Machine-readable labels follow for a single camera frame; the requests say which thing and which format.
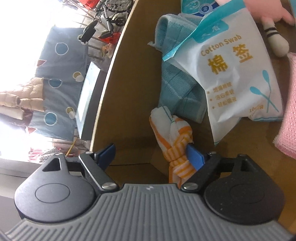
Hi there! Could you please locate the orange striped white cloth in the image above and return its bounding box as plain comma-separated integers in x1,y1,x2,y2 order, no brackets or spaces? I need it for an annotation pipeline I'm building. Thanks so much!
149,106,196,188

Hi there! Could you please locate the light blue towel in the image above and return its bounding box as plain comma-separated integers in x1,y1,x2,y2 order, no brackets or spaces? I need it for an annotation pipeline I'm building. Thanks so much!
149,14,207,123

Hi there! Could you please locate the pink scrubbing sponge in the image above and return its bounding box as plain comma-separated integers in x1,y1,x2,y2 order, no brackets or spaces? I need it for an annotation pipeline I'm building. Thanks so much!
273,52,296,159

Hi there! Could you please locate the white cotton swab bag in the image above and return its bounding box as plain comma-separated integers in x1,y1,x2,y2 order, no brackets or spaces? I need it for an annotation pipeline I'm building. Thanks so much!
163,1,283,143

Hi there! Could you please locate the blue white wet wipes pack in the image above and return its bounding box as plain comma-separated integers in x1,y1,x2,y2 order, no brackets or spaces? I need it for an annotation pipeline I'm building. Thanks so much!
181,0,228,17

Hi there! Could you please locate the pink round plush toy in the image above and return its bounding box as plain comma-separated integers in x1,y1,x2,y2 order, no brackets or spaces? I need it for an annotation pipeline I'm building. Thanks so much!
244,0,295,57

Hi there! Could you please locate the brown cardboard box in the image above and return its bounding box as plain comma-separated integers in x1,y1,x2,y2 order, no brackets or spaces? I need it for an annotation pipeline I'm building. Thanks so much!
90,1,295,232

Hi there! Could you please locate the blue dotted curtain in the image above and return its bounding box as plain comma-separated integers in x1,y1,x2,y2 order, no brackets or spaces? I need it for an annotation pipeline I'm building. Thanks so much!
30,27,88,141

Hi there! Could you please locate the wheelchair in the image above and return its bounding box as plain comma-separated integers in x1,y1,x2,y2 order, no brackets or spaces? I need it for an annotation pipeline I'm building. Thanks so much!
94,1,134,27

